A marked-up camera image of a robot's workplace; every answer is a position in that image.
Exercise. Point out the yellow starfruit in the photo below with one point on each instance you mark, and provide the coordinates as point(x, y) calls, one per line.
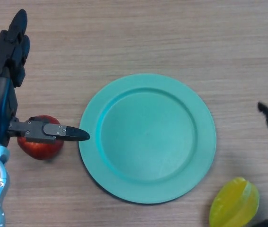
point(233, 203)

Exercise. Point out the green round plate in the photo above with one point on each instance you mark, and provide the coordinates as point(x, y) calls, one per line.
point(148, 137)

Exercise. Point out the red apple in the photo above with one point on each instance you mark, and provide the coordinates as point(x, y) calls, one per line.
point(41, 151)

